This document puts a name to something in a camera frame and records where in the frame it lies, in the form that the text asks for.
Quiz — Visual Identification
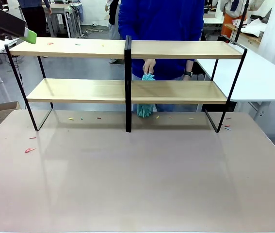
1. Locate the large white table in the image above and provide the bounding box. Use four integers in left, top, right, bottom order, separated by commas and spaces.
195, 40, 275, 122

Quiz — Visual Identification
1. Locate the bystander in black trousers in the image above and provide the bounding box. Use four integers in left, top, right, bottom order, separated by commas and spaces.
17, 0, 52, 38

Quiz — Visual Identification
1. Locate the white sheets pile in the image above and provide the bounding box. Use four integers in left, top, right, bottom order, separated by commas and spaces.
240, 18, 268, 37

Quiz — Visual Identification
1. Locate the bystander in grey clothes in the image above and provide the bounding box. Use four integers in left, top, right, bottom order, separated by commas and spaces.
105, 0, 121, 41

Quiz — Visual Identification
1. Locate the cardboard box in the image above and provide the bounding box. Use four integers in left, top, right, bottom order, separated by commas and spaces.
0, 101, 22, 127

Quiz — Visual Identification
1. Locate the bystander in orange trousers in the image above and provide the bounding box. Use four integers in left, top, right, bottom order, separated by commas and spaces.
220, 0, 247, 37

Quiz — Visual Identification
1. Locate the grey metal desk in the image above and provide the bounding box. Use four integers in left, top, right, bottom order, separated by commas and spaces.
44, 3, 81, 38

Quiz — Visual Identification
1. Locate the person's right hand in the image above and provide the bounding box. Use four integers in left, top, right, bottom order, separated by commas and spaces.
142, 59, 157, 74

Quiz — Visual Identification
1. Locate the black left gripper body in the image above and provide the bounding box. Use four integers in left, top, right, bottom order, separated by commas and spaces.
0, 7, 27, 40

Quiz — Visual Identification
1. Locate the black stand pole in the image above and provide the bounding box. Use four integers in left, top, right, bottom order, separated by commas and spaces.
234, 0, 250, 43

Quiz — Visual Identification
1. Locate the person in blue sweater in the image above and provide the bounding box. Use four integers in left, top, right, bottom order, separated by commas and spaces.
117, 0, 205, 113

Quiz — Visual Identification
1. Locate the teal chenille duster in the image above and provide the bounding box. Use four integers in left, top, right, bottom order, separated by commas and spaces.
136, 72, 157, 119

